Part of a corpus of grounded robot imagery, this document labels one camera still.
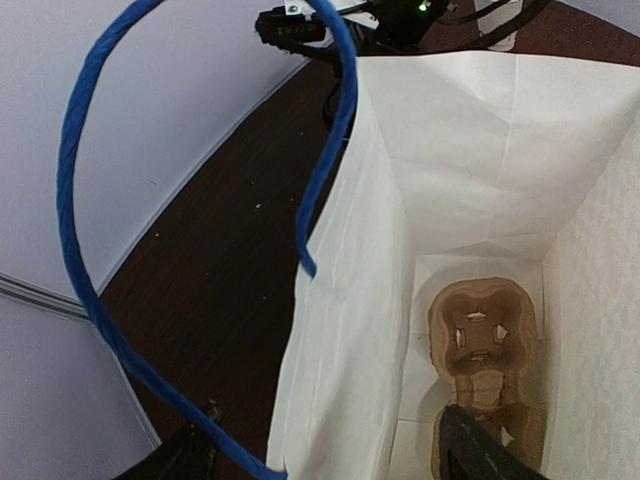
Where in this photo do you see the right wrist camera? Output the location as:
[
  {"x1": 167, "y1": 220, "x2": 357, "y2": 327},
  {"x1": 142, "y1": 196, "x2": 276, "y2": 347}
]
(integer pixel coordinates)
[{"x1": 254, "y1": 1, "x2": 382, "y2": 59}]

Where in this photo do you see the cardboard cup carrier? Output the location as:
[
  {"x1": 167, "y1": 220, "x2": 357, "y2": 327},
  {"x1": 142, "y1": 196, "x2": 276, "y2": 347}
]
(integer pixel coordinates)
[{"x1": 427, "y1": 277, "x2": 546, "y2": 470}]

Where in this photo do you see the blue checkered paper bag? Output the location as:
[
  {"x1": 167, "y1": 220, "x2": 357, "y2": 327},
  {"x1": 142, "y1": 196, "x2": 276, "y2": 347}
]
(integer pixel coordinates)
[{"x1": 57, "y1": 1, "x2": 639, "y2": 479}]

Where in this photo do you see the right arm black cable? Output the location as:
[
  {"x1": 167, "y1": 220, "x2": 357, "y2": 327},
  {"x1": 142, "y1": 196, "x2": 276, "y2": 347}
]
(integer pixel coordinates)
[{"x1": 279, "y1": 0, "x2": 551, "y2": 64}]

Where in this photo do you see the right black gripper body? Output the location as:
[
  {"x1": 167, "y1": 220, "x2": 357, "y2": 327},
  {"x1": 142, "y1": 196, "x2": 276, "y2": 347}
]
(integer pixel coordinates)
[{"x1": 349, "y1": 0, "x2": 450, "y2": 50}]

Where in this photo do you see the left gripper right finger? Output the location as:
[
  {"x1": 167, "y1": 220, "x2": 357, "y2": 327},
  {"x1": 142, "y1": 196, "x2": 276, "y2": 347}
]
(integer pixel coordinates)
[{"x1": 439, "y1": 404, "x2": 547, "y2": 480}]

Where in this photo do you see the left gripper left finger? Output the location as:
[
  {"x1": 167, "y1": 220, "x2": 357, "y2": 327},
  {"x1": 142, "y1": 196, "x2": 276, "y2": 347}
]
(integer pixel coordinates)
[{"x1": 117, "y1": 423, "x2": 218, "y2": 480}]

